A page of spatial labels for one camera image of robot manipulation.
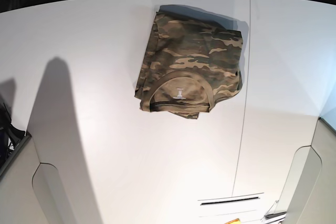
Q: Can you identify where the camouflage T-shirt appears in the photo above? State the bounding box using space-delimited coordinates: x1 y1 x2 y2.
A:
135 5 244 119

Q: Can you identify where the yellow orange object bottom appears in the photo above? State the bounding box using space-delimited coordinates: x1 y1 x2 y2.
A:
225 219 241 224

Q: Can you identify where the grey flat tool bottom right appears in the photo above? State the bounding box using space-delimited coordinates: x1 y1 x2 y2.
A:
261 200 287 223

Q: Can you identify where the black equipment at left edge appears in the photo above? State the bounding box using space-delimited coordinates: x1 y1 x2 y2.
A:
1 103 26 160

